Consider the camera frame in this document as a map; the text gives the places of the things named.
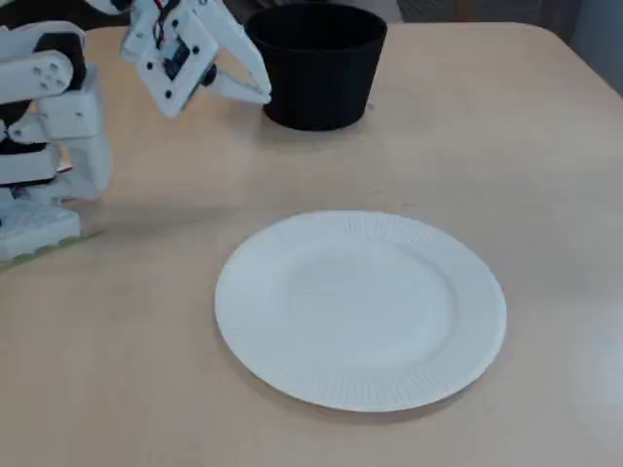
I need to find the red black servo wire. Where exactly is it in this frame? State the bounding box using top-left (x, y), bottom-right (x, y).
top-left (153, 0), bottom-right (169, 50)

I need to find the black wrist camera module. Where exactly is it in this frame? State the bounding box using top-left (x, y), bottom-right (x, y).
top-left (162, 36), bottom-right (219, 90)

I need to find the black cup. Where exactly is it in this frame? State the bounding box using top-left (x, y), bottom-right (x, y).
top-left (245, 5), bottom-right (389, 131)

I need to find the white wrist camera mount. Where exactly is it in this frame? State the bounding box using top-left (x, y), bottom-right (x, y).
top-left (120, 0), bottom-right (221, 120)

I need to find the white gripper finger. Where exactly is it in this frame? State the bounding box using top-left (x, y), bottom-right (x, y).
top-left (206, 71), bottom-right (272, 105)
top-left (197, 0), bottom-right (273, 94)

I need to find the white paper plate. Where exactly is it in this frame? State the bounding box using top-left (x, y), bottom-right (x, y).
top-left (213, 209), bottom-right (507, 413)

